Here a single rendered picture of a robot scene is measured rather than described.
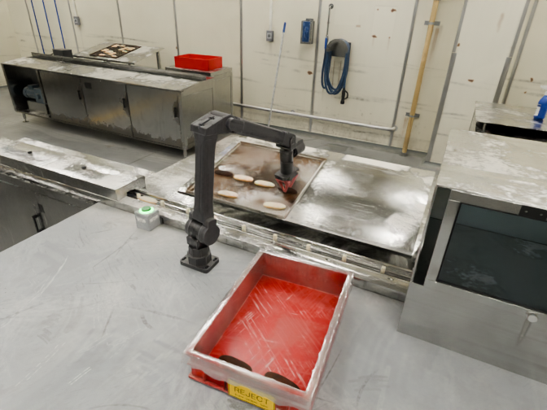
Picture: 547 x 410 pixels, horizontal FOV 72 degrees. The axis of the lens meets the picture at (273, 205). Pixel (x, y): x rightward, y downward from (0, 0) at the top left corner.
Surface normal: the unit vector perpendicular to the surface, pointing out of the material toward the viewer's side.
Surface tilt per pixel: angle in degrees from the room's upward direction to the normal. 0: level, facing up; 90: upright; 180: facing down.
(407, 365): 0
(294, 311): 0
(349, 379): 0
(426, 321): 90
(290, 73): 90
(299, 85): 90
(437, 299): 91
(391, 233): 10
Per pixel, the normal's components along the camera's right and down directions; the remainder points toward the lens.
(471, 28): -0.44, 0.42
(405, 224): -0.04, -0.79
